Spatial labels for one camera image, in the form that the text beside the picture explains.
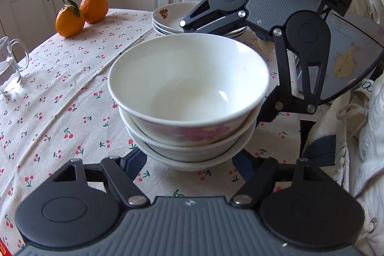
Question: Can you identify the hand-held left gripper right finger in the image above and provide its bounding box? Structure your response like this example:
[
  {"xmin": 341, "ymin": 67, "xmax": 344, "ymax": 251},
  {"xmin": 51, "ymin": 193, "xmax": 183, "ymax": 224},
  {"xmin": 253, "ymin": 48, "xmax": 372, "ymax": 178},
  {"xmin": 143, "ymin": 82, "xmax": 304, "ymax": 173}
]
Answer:
[{"xmin": 230, "ymin": 150, "xmax": 316, "ymax": 209}]

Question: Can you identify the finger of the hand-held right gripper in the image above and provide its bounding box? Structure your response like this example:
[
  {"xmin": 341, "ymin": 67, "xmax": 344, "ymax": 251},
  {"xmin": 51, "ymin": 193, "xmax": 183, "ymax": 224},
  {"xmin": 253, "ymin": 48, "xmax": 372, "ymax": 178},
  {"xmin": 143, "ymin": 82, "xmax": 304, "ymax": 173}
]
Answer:
[
  {"xmin": 257, "ymin": 28, "xmax": 327, "ymax": 125},
  {"xmin": 179, "ymin": 0, "xmax": 249, "ymax": 35}
]

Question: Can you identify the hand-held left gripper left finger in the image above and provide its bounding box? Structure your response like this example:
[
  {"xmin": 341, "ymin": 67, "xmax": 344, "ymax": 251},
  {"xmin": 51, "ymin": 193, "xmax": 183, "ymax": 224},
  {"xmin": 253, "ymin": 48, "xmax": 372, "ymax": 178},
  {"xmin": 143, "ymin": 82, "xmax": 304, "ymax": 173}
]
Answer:
[{"xmin": 52, "ymin": 149, "xmax": 150, "ymax": 209}]

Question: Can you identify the pale blue printed stool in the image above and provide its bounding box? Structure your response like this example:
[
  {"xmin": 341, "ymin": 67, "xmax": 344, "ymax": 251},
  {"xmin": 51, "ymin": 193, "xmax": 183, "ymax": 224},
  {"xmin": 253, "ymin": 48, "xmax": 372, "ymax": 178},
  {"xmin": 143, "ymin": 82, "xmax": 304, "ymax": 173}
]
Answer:
[{"xmin": 290, "ymin": 11, "xmax": 384, "ymax": 104}]

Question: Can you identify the cherry print tablecloth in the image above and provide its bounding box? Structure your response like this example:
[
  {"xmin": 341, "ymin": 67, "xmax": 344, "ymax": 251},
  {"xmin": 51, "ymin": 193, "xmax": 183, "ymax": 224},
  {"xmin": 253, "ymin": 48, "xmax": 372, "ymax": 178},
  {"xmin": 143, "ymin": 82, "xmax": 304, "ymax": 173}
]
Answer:
[{"xmin": 0, "ymin": 8, "xmax": 304, "ymax": 245}]

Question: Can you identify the person's white jacket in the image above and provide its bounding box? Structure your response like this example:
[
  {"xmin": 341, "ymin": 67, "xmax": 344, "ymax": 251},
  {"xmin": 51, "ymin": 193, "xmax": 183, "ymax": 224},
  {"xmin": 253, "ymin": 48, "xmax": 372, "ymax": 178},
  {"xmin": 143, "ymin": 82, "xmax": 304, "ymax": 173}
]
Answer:
[{"xmin": 299, "ymin": 78, "xmax": 384, "ymax": 256}]

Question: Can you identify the bumpy orange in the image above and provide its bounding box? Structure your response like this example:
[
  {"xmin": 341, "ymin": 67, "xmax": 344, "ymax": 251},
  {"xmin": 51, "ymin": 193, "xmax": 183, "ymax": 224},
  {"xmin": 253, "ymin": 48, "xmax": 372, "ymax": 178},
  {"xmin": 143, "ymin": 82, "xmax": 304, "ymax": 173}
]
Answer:
[{"xmin": 79, "ymin": 0, "xmax": 109, "ymax": 24}]

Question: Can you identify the orange with leaf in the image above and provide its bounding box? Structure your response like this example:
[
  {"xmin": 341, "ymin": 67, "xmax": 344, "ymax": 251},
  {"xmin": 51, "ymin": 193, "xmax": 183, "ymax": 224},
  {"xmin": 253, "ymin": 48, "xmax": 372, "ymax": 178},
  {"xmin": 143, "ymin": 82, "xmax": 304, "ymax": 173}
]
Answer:
[{"xmin": 55, "ymin": 0, "xmax": 86, "ymax": 38}]

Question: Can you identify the glass mug with water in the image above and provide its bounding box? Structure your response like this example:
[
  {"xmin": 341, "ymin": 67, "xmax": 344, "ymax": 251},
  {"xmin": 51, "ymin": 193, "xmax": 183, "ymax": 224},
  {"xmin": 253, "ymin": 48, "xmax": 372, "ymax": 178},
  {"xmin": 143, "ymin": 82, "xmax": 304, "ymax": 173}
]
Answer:
[{"xmin": 0, "ymin": 36, "xmax": 30, "ymax": 95}]

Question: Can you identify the red cardboard box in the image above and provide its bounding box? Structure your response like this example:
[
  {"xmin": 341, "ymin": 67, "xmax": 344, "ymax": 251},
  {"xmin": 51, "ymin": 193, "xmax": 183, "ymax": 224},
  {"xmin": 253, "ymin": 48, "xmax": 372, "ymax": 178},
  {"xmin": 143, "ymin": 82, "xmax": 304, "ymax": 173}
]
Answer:
[{"xmin": 0, "ymin": 239, "xmax": 13, "ymax": 256}]

